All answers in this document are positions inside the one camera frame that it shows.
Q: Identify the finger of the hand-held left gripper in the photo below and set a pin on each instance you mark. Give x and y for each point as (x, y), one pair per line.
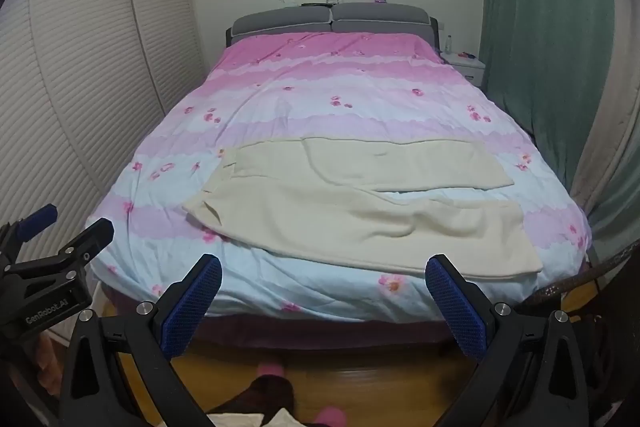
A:
(35, 218)
(92, 237)

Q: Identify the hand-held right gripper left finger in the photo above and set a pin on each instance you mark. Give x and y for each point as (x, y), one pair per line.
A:
(192, 307)

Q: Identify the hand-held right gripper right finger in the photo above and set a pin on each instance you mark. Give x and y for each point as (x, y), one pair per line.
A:
(455, 307)

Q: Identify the cream pants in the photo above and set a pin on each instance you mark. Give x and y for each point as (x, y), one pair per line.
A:
(350, 217)

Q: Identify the pink slipper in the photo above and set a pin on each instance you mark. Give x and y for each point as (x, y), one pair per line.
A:
(271, 369)
(332, 417)

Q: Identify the purple bed base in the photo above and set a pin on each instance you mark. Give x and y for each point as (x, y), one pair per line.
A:
(300, 329)

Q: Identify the person's dark trouser leg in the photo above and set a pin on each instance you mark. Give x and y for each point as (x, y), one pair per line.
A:
(267, 397)

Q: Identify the white louvered wardrobe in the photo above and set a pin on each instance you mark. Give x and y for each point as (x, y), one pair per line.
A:
(85, 57)

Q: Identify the beige curtain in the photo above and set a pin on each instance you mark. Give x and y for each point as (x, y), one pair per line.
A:
(617, 147)

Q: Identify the white nightstand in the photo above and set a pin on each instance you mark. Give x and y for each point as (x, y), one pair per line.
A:
(465, 63)

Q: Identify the small red and blue items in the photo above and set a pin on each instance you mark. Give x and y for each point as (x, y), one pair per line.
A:
(465, 55)

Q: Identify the pink floral duvet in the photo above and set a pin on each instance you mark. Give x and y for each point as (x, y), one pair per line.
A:
(325, 87)

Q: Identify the clear plastic bottle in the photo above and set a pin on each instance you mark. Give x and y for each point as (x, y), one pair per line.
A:
(448, 44)

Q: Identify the green curtain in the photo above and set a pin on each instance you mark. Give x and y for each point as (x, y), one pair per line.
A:
(545, 32)

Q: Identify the grey padded headboard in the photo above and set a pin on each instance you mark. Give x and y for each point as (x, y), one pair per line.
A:
(370, 19)

